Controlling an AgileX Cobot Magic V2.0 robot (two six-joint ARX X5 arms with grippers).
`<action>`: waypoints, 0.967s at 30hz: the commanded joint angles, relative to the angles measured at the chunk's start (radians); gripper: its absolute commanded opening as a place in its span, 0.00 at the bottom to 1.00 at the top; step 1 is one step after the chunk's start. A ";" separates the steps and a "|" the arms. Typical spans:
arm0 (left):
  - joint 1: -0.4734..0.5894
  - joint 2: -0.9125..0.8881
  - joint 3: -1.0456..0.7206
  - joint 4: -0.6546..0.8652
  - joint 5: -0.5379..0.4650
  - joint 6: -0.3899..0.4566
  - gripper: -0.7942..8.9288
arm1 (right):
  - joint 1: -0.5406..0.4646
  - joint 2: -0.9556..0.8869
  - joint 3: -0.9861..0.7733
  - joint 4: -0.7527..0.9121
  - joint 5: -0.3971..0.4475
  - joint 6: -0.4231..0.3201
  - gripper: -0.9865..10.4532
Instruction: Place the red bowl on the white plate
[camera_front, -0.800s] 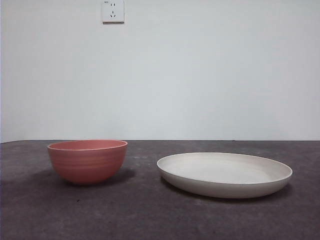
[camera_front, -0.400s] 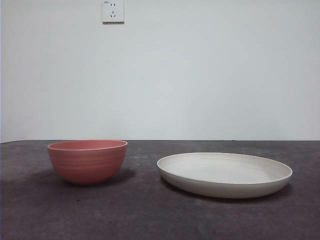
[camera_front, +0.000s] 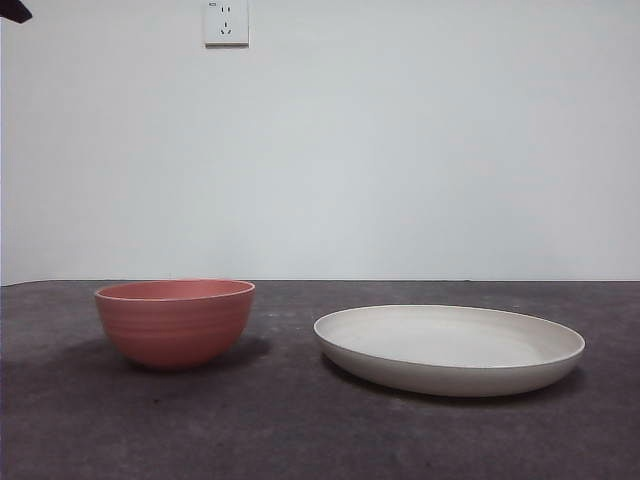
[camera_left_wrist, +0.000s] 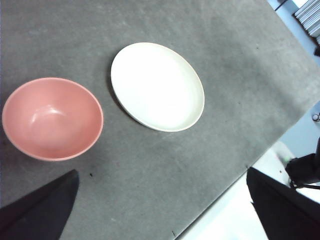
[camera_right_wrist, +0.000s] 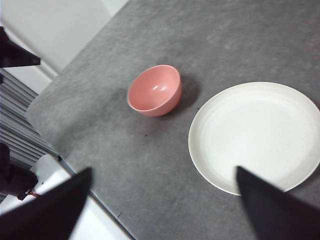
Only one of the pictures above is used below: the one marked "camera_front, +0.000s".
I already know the white round plate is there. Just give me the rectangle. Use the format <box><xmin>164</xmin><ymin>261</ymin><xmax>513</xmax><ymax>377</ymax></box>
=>
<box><xmin>313</xmin><ymin>303</ymin><xmax>586</xmax><ymax>399</ymax></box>

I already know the white wall socket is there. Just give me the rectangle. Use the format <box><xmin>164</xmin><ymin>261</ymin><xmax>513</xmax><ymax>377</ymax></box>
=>
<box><xmin>203</xmin><ymin>0</ymin><xmax>250</xmax><ymax>49</ymax></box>

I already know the red ribbed bowl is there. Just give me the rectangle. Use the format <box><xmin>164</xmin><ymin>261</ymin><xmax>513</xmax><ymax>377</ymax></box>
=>
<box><xmin>94</xmin><ymin>278</ymin><xmax>256</xmax><ymax>372</ymax></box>

